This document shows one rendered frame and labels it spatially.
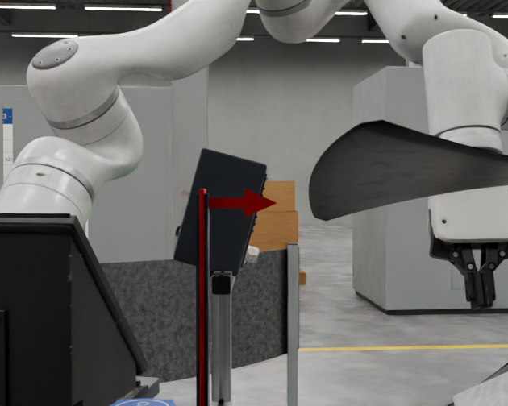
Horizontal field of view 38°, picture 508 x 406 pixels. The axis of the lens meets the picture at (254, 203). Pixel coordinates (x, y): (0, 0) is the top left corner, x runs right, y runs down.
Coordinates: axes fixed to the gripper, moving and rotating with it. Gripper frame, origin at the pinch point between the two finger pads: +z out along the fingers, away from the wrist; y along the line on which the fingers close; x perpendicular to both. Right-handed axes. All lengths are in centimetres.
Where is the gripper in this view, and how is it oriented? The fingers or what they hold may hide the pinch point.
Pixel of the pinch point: (480, 291)
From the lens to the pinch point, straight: 89.5
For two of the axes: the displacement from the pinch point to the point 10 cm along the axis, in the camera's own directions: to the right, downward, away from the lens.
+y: 10.0, -0.1, 0.0
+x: 0.0, 2.8, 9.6
